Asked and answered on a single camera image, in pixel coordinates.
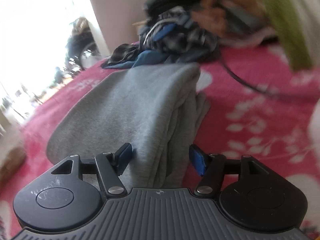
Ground grey plaid shirt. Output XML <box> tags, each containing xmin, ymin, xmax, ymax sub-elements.
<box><xmin>107</xmin><ymin>6</ymin><xmax>221</xmax><ymax>65</ymax></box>

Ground person's right hand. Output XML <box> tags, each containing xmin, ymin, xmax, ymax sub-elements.
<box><xmin>191</xmin><ymin>0</ymin><xmax>270</xmax><ymax>38</ymax></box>

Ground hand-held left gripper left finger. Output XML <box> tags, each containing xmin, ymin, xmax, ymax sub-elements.
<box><xmin>51</xmin><ymin>142</ymin><xmax>134</xmax><ymax>198</ymax></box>

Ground grey sweatshirt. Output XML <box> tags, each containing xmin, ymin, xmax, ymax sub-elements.
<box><xmin>46</xmin><ymin>63</ymin><xmax>212</xmax><ymax>188</ymax></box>

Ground pink floral blanket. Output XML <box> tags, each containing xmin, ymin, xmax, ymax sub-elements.
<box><xmin>0</xmin><ymin>37</ymin><xmax>320</xmax><ymax>240</ymax></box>

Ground black cable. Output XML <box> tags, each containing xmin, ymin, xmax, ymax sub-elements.
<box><xmin>219</xmin><ymin>54</ymin><xmax>320</xmax><ymax>101</ymax></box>

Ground black wheelchair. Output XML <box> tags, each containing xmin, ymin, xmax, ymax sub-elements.
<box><xmin>64</xmin><ymin>17</ymin><xmax>101</xmax><ymax>71</ymax></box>

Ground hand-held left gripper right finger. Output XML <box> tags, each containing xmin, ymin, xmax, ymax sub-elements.
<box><xmin>188</xmin><ymin>144</ymin><xmax>271</xmax><ymax>198</ymax></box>

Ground folded beige pants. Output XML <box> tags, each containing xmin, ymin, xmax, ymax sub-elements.
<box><xmin>0</xmin><ymin>127</ymin><xmax>28</xmax><ymax>178</ymax></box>

